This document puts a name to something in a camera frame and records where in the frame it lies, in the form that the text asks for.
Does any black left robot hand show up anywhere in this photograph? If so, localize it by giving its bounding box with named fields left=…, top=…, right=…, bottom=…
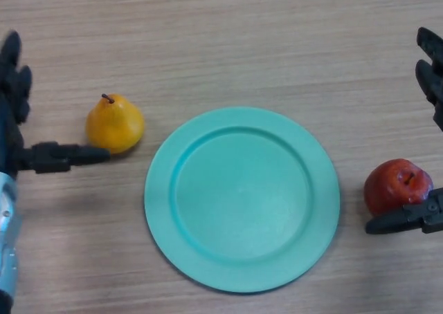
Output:
left=0, top=30, right=111, bottom=180

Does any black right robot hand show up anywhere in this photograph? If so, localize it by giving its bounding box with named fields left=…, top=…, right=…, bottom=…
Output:
left=365, top=26, right=443, bottom=235

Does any yellow pear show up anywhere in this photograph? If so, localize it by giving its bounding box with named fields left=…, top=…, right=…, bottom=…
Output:
left=85, top=93, right=145, bottom=155

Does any green round plate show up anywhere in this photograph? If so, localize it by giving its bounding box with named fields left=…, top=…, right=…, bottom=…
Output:
left=144, top=107, right=341, bottom=295

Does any red apple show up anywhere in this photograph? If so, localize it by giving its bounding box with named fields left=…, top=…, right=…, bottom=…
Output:
left=363, top=158, right=435, bottom=217

